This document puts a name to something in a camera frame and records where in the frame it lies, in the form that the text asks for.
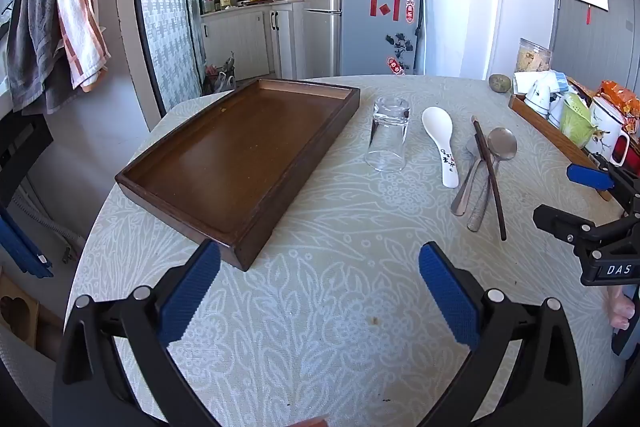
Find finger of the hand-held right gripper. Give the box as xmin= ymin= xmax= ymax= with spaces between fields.
xmin=532 ymin=203 xmax=627 ymax=257
xmin=566 ymin=154 xmax=640 ymax=220

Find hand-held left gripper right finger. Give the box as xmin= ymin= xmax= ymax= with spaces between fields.
xmin=417 ymin=241 xmax=585 ymax=427

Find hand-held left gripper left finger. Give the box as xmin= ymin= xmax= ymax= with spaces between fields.
xmin=52 ymin=238 xmax=223 ymax=427

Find dark brown chopstick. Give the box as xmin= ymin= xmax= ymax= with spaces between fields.
xmin=471 ymin=115 xmax=508 ymax=242

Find metal spoon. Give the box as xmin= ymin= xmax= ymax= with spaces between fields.
xmin=450 ymin=134 xmax=488 ymax=217
xmin=466 ymin=127 xmax=518 ymax=233

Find dark wooden tray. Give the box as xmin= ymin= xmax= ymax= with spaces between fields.
xmin=115 ymin=78 xmax=361 ymax=272

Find white ceramic spoon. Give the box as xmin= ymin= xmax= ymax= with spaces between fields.
xmin=421 ymin=107 xmax=461 ymax=188

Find clear drinking glass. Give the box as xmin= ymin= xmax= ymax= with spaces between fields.
xmin=364 ymin=96 xmax=412 ymax=172

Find person's right hand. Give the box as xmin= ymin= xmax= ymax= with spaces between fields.
xmin=602 ymin=285 xmax=636 ymax=333

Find white lidded mug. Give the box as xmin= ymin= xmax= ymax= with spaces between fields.
xmin=585 ymin=96 xmax=630 ymax=168

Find light wooden tray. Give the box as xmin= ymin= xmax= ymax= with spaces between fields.
xmin=508 ymin=92 xmax=613 ymax=202

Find orange snack packet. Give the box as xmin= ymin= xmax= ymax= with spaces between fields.
xmin=597 ymin=80 xmax=640 ymax=132

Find white paper napkin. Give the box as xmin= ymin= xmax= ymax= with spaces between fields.
xmin=512 ymin=71 xmax=551 ymax=95

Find clear plastic jar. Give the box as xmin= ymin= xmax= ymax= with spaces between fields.
xmin=515 ymin=38 xmax=553 ymax=75

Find wooden heart cutout box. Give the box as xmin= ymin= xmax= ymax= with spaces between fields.
xmin=0 ymin=272 xmax=66 ymax=360

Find plastic bags on floor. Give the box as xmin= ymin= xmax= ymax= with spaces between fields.
xmin=205 ymin=52 xmax=237 ymax=94

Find black appliance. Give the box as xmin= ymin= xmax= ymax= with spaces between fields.
xmin=0 ymin=112 xmax=53 ymax=208

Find white kitchen cabinet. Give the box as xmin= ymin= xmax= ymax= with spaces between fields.
xmin=201 ymin=1 xmax=307 ymax=80

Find patterned sliding door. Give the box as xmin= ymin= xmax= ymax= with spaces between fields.
xmin=131 ymin=0 xmax=207 ymax=118

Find grey refrigerator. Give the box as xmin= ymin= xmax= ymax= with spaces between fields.
xmin=303 ymin=0 xmax=426 ymax=78

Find grey towel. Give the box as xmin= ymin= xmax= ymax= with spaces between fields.
xmin=6 ymin=0 xmax=76 ymax=115

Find orange striped towel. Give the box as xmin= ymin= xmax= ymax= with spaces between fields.
xmin=55 ymin=0 xmax=111 ymax=92

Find white power cable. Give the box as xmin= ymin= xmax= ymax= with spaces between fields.
xmin=12 ymin=187 xmax=86 ymax=265

